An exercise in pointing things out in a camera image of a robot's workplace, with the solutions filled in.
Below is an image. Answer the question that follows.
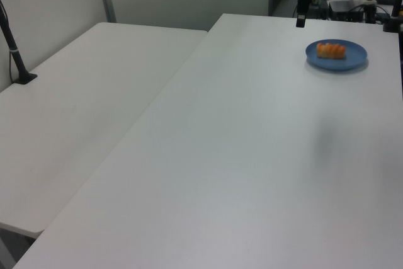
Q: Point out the orange bread loaf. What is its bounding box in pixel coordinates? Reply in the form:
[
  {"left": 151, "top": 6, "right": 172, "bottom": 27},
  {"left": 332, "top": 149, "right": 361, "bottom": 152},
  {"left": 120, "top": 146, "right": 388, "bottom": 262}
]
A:
[{"left": 315, "top": 42, "right": 347, "bottom": 60}]

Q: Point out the black mini computer box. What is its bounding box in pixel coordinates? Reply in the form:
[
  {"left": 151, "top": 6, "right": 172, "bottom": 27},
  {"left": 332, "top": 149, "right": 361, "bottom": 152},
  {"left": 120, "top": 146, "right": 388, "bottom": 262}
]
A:
[{"left": 329, "top": 0, "right": 366, "bottom": 23}]

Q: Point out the blue round plate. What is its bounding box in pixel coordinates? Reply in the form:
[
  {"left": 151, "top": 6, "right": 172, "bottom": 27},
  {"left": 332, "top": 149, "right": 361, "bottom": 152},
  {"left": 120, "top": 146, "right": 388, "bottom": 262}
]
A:
[{"left": 305, "top": 39, "right": 368, "bottom": 71}]

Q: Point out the black clamped camera pole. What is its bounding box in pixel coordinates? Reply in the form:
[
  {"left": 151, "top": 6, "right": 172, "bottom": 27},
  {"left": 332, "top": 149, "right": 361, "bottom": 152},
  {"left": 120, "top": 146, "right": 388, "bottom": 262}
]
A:
[{"left": 382, "top": 0, "right": 403, "bottom": 33}]

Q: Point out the black camera pole with base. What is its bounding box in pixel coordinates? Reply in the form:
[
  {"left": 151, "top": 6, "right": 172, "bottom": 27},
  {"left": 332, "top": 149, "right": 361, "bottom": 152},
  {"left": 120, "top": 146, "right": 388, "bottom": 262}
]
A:
[{"left": 0, "top": 0, "right": 38, "bottom": 86}]

